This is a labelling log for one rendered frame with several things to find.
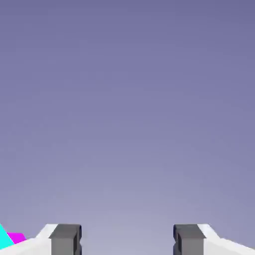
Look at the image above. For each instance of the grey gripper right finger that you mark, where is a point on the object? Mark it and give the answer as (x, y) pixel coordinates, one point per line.
(189, 241)

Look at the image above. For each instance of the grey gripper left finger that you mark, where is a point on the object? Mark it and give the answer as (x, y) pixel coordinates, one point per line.
(63, 241)

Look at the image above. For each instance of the large magenta box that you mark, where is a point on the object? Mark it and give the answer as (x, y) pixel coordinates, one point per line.
(17, 237)

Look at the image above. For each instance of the large cyan box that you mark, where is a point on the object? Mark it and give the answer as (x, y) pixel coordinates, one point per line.
(4, 239)

